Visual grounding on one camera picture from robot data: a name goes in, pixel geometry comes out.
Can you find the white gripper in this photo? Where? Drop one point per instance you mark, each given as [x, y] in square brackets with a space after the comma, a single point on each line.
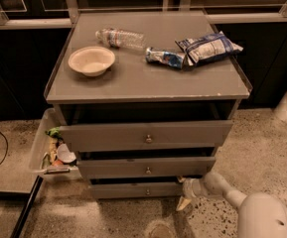
[192, 187]

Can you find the grey bottom drawer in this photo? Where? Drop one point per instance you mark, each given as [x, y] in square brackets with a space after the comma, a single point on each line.
[136, 190]

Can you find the grey drawer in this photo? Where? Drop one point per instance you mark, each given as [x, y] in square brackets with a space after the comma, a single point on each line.
[145, 168]
[145, 136]
[136, 190]

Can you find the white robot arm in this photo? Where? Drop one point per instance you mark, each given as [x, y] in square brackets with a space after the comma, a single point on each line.
[260, 215]

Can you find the grey top drawer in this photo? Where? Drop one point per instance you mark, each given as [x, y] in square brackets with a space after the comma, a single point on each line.
[145, 136]

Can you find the grey middle drawer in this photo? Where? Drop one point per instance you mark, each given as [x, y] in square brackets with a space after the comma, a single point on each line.
[145, 168]

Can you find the grey drawer cabinet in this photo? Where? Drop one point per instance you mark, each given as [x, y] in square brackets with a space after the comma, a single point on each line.
[135, 91]

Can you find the white crumpled cup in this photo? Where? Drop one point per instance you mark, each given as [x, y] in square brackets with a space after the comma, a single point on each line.
[64, 154]

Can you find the crumpled blue snack wrapper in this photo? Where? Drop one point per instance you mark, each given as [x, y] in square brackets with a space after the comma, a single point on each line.
[171, 59]

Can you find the clear plastic bin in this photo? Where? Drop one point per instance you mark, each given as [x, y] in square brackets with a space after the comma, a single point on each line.
[41, 145]

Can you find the green wrapper trash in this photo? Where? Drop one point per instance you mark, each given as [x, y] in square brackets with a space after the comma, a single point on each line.
[54, 133]

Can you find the blue white chip bag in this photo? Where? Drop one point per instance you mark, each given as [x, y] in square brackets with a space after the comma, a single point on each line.
[208, 48]

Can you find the clear plastic water bottle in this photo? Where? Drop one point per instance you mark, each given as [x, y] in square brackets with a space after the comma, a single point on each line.
[118, 38]

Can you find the metal railing frame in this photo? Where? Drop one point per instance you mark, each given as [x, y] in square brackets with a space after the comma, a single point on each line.
[30, 22]

